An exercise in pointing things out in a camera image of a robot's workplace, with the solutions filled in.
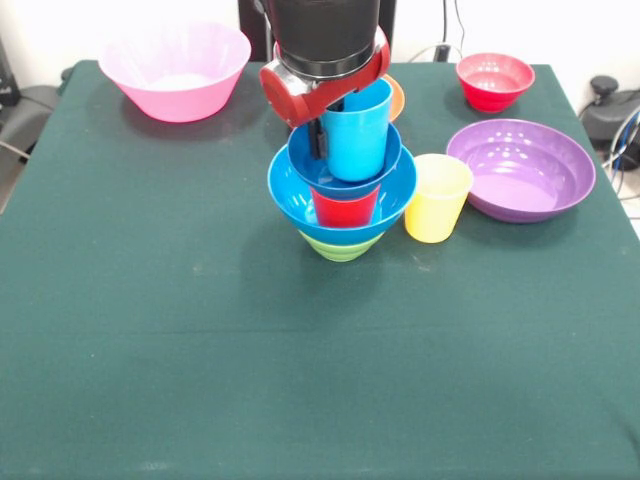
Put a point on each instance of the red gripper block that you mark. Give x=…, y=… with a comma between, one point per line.
x=320, y=100

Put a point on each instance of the light blue cup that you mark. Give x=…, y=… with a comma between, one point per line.
x=357, y=145

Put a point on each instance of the small dark blue bowl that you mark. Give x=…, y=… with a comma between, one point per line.
x=305, y=165

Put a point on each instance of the large light blue bowl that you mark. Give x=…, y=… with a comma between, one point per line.
x=290, y=200

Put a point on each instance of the red cup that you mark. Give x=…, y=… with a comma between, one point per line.
x=345, y=212

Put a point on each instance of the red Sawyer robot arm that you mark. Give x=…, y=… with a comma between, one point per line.
x=325, y=30

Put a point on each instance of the green bowl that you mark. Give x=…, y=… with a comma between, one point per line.
x=340, y=250

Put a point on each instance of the yellow cup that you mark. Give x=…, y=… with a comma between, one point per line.
x=440, y=215

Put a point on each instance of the large pink bowl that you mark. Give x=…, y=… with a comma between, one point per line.
x=175, y=95

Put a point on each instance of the small crimson bowl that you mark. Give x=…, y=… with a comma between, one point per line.
x=495, y=85

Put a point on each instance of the purple bowl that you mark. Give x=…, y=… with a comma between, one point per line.
x=520, y=170

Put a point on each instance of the dark green tablecloth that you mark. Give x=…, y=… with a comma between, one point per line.
x=200, y=350

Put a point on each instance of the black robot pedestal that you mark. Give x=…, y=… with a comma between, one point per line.
x=250, y=30

